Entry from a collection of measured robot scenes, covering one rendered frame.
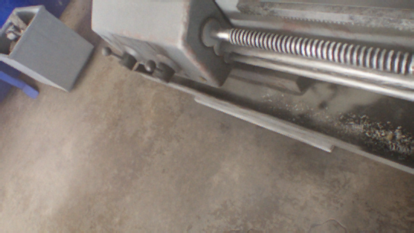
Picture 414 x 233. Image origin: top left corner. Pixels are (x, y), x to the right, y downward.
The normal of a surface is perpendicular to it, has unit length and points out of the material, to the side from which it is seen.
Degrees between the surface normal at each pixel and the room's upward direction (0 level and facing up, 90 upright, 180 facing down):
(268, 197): 0
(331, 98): 0
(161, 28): 32
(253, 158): 0
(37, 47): 90
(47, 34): 90
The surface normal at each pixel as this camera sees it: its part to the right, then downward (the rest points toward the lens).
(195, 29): 0.71, 0.29
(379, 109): -0.50, -0.42
